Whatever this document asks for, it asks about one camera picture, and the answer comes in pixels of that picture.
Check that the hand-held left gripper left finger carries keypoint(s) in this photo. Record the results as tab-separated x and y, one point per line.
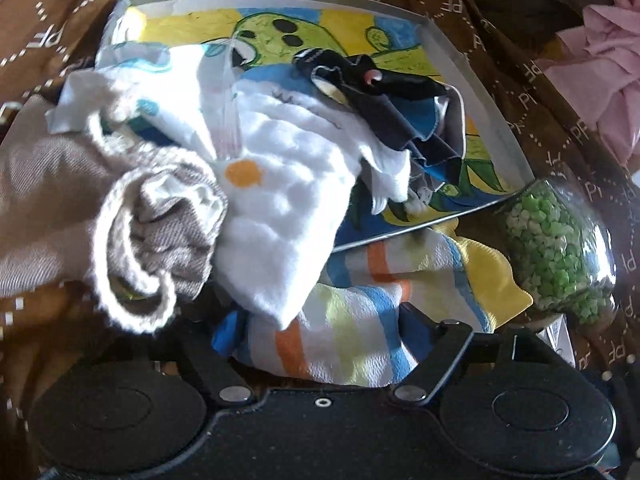
223	340

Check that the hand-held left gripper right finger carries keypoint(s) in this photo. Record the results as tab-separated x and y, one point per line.
440	355

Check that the striped towel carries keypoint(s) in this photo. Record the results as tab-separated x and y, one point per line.
360	320

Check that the white muslin cloth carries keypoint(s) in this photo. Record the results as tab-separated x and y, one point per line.
285	160

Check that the beige canvas bag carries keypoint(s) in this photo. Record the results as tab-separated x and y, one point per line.
55	200

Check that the dark navy cloth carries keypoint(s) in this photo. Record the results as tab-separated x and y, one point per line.
400	130

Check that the white cloth with teal print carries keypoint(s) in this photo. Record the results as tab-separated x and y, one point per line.
160	65

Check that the black plush toy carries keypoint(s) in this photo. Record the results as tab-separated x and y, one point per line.
370	77

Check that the grey tray with cartoon drawing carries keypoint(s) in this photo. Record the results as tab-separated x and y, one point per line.
350	25

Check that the small white box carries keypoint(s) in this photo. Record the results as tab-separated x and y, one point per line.
559	341

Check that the glass jar of green stars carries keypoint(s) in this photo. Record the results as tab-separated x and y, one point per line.
550	250

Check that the pink cloth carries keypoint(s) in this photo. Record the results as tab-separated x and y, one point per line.
605	75

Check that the brown printed blanket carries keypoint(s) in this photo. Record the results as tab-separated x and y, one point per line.
60	15

